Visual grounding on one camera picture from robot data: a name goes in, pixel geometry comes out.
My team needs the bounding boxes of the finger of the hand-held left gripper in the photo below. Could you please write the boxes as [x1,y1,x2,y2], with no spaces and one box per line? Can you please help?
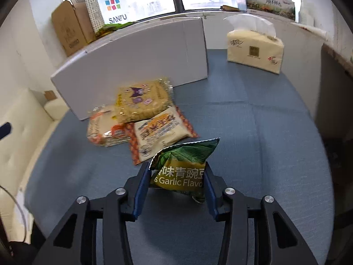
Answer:
[0,122,12,139]

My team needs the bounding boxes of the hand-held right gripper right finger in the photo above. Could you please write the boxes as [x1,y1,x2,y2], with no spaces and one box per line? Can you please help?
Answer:
[204,161,317,265]

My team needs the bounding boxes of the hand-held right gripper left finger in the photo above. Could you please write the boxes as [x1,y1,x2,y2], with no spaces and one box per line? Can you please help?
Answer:
[36,161,152,265]

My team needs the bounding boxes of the dark green snack packet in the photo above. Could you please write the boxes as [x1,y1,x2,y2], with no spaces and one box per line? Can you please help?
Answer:
[149,137,221,203]

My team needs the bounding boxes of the white orange snack packet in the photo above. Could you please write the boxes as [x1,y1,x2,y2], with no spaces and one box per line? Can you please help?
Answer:
[125,105,199,166]

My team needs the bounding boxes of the clear bread snack packet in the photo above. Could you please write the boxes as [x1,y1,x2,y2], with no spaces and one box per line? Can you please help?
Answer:
[87,104,135,147]

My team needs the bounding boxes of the yellow snack packet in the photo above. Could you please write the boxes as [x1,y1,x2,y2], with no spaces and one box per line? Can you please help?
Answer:
[114,77,175,123]

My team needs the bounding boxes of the white cardboard box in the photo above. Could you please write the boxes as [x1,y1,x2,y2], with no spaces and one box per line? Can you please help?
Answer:
[50,17,209,121]

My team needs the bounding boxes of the white sofa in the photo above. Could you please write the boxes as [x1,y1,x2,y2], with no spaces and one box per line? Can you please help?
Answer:
[0,87,69,243]

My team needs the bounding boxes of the blue tablecloth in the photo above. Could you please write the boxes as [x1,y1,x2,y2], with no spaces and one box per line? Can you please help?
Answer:
[24,48,335,265]

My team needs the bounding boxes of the brown cardboard box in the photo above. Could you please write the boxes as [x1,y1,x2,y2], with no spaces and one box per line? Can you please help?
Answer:
[51,0,96,57]

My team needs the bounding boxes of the pile of green yellow sachets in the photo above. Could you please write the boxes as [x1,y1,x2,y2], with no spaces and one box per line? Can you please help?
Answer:
[95,21,138,38]

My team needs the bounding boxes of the cream tissue pack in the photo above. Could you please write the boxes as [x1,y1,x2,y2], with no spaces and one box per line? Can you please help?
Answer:
[224,14,284,74]

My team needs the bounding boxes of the dotted paper bag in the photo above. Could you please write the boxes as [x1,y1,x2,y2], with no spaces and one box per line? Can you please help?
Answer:
[83,0,106,34]

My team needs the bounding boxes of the white shopping bag coloured squares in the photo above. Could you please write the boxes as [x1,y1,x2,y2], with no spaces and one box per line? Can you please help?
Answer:
[94,0,138,25]

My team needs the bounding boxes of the wooden side table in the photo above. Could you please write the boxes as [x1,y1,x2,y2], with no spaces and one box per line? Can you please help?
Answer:
[321,43,353,72]

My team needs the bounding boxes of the white paper sheet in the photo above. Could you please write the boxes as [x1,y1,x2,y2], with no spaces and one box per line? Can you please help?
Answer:
[298,22,330,42]

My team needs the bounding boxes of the printed landscape gift box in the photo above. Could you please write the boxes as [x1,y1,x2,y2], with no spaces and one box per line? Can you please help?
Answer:
[244,0,295,21]

